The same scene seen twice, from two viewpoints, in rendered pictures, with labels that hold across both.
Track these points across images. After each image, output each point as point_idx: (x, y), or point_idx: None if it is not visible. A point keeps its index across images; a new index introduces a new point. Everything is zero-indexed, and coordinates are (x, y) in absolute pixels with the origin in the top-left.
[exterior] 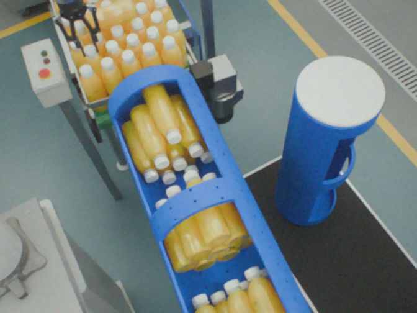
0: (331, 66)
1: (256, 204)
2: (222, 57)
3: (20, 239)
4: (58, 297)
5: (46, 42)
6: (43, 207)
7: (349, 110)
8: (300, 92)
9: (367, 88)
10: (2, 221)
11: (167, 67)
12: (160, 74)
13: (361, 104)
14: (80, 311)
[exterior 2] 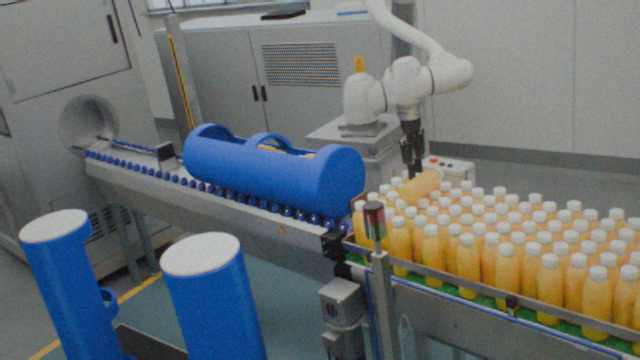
0: (210, 260)
1: (235, 165)
2: (341, 295)
3: (353, 123)
4: (324, 135)
5: (459, 170)
6: (374, 156)
7: (189, 243)
8: (233, 238)
9: (176, 259)
10: (353, 105)
11: (323, 157)
12: (323, 151)
13: (179, 249)
14: (309, 137)
